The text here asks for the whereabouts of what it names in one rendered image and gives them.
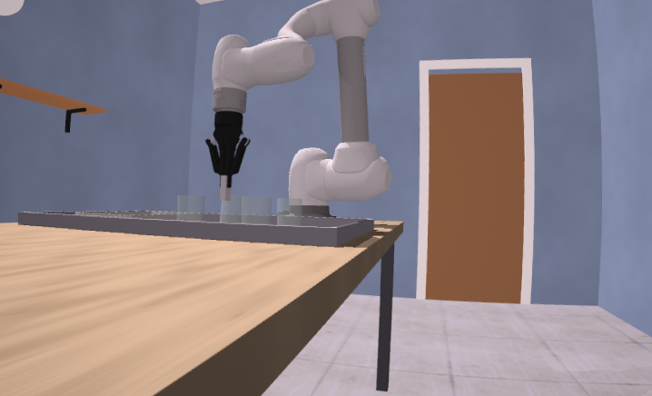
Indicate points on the pale grey cylinder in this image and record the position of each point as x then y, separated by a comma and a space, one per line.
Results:
256, 210
190, 208
289, 212
231, 211

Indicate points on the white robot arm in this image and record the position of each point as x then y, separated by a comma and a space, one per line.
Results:
356, 173

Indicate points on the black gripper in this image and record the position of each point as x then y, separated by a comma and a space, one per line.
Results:
228, 129

